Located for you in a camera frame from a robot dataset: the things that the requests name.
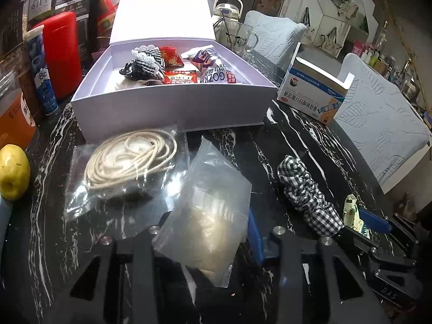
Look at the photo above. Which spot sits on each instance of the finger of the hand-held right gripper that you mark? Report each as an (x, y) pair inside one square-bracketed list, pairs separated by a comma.
[(357, 239), (374, 221)]

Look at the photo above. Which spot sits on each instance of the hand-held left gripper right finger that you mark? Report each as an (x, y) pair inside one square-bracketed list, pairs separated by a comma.
[(258, 239)]

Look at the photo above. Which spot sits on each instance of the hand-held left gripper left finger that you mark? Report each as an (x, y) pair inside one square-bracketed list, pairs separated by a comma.
[(141, 253)]

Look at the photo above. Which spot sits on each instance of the clear plastic zip bag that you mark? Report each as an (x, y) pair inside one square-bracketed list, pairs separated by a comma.
[(209, 216)]

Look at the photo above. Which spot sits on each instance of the gingham scrunchie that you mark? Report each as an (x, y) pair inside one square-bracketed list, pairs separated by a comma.
[(303, 189)]

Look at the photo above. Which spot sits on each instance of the lavender gift box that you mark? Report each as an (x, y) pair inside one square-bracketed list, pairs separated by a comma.
[(168, 108)]

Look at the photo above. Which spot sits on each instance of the small white plush toy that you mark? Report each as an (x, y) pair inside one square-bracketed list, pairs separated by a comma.
[(123, 85)]

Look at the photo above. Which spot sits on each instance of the purple and white snack packet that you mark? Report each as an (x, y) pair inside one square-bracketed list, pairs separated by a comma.
[(216, 71)]

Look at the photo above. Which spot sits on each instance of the red snack packet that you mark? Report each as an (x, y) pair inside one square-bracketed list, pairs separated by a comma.
[(180, 77)]

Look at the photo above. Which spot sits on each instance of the black hair claw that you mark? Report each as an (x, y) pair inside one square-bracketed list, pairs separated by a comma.
[(133, 69)]

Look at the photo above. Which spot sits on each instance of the lace-trimmed gingham hair band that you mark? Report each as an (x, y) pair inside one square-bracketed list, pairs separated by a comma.
[(152, 60)]

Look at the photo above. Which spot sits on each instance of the red foil candy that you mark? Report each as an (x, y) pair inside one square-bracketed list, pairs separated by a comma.
[(170, 55)]

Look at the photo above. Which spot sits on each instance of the small green and cream packet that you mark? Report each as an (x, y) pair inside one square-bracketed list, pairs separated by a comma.
[(351, 212)]

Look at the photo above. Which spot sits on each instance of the light blue covered chair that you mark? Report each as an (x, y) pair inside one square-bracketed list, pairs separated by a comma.
[(378, 121), (273, 33)]

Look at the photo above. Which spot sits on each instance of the white and blue medicine box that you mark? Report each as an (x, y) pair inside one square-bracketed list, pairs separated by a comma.
[(314, 87)]

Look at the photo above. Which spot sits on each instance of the row of cosmetic bottles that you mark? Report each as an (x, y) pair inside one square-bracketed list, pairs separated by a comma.
[(384, 64)]

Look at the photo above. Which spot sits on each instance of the blue tablet tube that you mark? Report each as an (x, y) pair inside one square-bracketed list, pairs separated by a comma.
[(42, 81)]

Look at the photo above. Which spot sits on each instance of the glass mug with cartoon print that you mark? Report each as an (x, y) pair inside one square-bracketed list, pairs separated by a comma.
[(243, 38)]

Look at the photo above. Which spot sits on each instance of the red canister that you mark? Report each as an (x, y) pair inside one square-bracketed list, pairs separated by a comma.
[(64, 57)]

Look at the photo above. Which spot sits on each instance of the cluster of clear food jars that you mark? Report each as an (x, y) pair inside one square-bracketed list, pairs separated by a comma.
[(17, 74)]

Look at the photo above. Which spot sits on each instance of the red packaging bag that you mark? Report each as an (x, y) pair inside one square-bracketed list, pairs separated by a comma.
[(106, 17)]

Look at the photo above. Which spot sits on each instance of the black snack bag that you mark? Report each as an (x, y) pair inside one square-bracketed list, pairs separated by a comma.
[(76, 0)]

